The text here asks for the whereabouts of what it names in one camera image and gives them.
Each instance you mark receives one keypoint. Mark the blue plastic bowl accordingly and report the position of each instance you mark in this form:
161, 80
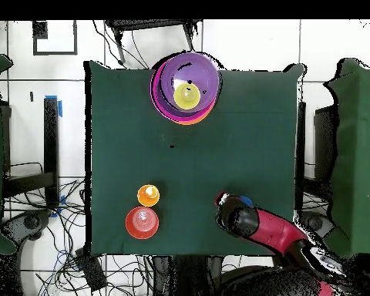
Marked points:
247, 201

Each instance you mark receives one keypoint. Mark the large orange plastic bowl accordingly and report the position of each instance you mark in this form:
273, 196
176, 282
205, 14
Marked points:
188, 123

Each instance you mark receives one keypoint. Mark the purple plastic bowl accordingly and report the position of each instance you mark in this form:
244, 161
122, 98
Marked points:
168, 111
188, 67

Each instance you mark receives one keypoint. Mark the yellow plastic cup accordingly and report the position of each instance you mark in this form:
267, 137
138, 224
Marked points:
187, 96

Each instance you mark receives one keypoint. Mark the large pink plastic bowl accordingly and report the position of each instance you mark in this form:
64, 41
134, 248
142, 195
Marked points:
153, 92

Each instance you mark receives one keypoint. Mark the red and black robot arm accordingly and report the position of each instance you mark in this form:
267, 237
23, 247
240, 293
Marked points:
274, 229

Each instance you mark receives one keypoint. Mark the orange plastic cup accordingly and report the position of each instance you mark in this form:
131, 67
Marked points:
148, 195

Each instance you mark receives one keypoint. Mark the small red-orange plastic bowl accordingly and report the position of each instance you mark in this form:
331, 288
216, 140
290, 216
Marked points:
141, 222

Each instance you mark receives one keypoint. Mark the dark green tablecloth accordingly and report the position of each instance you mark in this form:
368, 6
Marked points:
126, 138

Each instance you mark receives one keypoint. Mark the black power brick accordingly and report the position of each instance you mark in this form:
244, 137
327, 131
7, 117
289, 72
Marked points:
91, 271

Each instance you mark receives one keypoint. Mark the black metal stand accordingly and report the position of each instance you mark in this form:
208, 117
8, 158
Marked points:
51, 138

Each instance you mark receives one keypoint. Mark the black stool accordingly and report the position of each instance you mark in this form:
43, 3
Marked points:
151, 24

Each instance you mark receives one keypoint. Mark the black floor frame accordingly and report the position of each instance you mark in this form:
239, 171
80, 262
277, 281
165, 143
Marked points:
40, 30

